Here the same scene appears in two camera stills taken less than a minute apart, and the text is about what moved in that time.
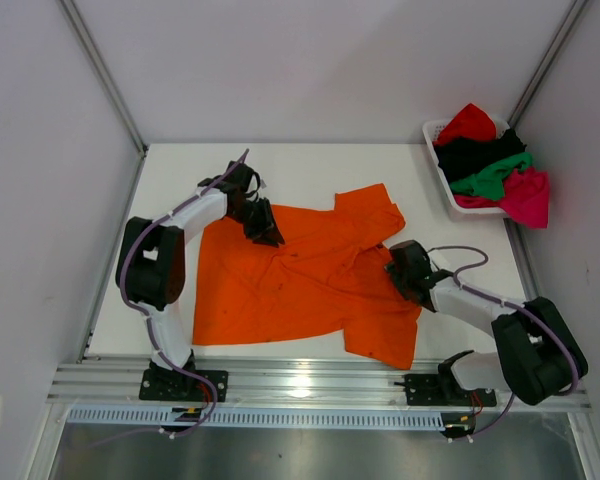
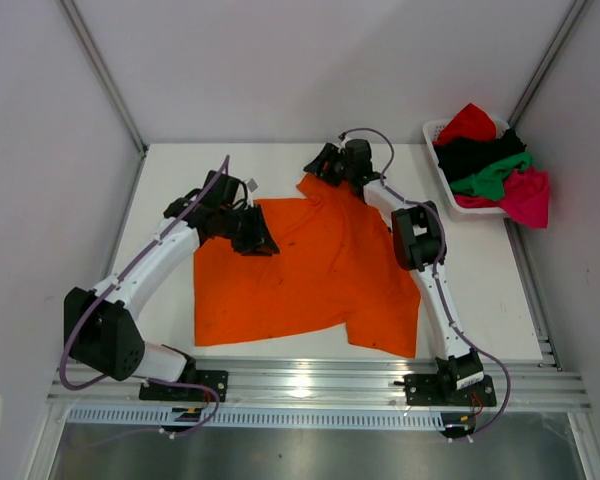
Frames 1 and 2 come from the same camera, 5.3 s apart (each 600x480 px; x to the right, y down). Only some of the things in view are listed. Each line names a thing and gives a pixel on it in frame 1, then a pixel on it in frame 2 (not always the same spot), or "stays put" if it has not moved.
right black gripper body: x=400 y=279 -> x=331 y=163
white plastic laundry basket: x=430 y=129 stays put
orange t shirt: x=330 y=280 stays put
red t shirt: x=470 y=121 stays put
